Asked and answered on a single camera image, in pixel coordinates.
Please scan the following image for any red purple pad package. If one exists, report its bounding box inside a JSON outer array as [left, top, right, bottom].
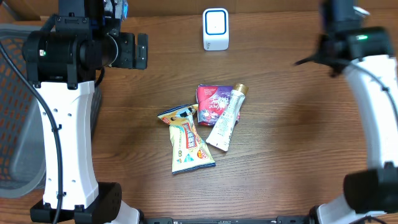
[[196, 84, 233, 126]]

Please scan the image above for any yellow snack bag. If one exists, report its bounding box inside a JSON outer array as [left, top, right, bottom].
[[157, 104, 216, 174]]

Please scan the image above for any white tube gold cap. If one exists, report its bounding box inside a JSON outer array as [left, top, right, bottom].
[[206, 83, 248, 152]]

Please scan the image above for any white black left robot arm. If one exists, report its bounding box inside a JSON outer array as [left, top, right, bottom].
[[22, 0, 148, 224]]

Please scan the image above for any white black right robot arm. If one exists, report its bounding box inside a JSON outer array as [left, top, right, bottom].
[[296, 0, 397, 223]]

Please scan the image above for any white barcode scanner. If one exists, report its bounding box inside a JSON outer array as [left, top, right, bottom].
[[202, 8, 229, 51]]

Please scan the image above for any grey plastic shopping basket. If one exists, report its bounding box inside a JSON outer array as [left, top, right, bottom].
[[1, 24, 102, 198]]

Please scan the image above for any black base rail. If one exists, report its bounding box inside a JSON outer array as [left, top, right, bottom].
[[144, 215, 310, 224]]

